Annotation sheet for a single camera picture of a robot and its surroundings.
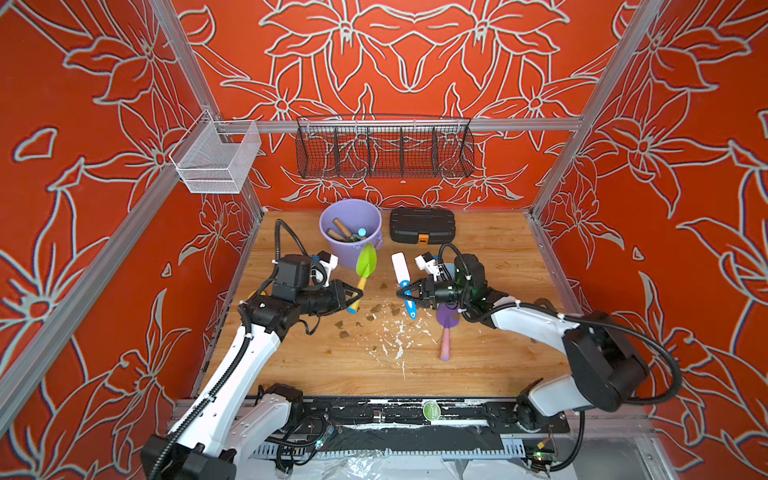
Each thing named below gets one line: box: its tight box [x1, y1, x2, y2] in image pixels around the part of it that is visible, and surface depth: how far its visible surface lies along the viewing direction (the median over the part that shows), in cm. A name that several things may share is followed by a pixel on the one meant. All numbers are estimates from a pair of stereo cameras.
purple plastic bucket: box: [319, 199, 383, 270], surface depth 100 cm
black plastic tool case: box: [390, 208, 456, 245], surface depth 109 cm
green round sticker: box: [423, 401, 441, 421], surface depth 76 cm
